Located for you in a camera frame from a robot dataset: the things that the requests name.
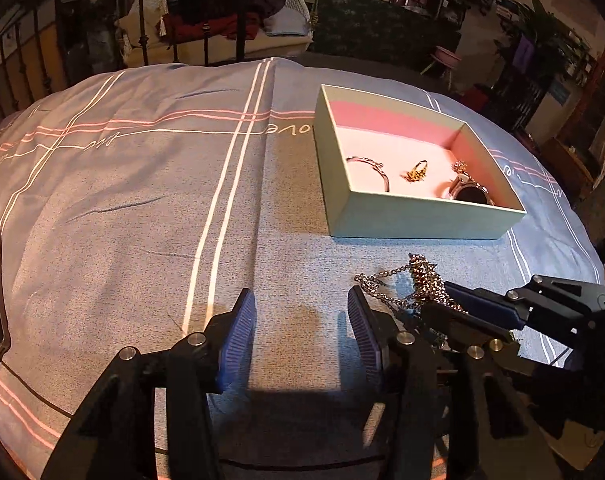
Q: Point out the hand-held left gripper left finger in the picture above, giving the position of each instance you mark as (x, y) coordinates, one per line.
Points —
(238, 336)

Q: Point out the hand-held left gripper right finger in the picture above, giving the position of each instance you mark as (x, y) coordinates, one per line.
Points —
(361, 340)

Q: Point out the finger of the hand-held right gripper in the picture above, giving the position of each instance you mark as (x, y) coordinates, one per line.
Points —
(487, 306)
(457, 325)

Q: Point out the pale green cardboard box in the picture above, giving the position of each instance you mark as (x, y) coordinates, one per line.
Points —
(422, 220)

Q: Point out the wristwatch with dark dial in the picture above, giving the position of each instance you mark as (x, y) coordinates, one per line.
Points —
(470, 194)

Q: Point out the small gold brooch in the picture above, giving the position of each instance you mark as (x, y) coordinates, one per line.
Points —
(460, 166)

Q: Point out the red box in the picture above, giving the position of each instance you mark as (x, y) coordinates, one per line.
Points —
(477, 99)

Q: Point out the black metal rack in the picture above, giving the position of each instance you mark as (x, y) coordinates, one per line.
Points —
(517, 100)

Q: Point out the green potted plant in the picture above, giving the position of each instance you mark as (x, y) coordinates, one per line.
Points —
(542, 25)

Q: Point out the green patterned counter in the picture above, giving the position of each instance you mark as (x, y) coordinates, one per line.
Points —
(382, 25)

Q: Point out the black appliance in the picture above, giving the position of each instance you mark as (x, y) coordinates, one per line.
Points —
(445, 7)

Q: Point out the pale blue cushion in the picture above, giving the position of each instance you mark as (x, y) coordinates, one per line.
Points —
(287, 22)

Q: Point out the pile of dark clothes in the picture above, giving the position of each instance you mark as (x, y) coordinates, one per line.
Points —
(222, 5)

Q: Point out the white hanging swing chair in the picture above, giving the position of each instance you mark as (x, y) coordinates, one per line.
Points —
(295, 0)

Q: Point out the black iron bed frame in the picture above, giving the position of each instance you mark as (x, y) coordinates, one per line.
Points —
(241, 35)

